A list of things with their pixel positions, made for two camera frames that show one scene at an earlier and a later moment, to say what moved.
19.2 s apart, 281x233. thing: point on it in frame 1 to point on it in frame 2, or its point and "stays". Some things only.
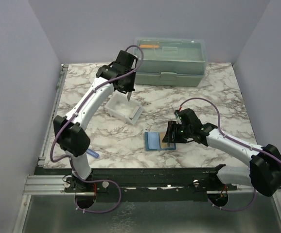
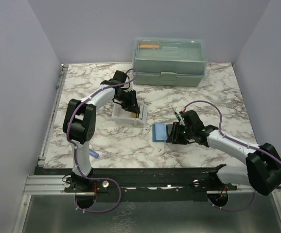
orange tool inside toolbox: [149, 46] stays
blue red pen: [93, 153] stays
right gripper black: [172, 126] stays
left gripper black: [130, 88] to [132, 106]
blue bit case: [152, 141] to [160, 132]
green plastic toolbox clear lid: [172, 61] stays
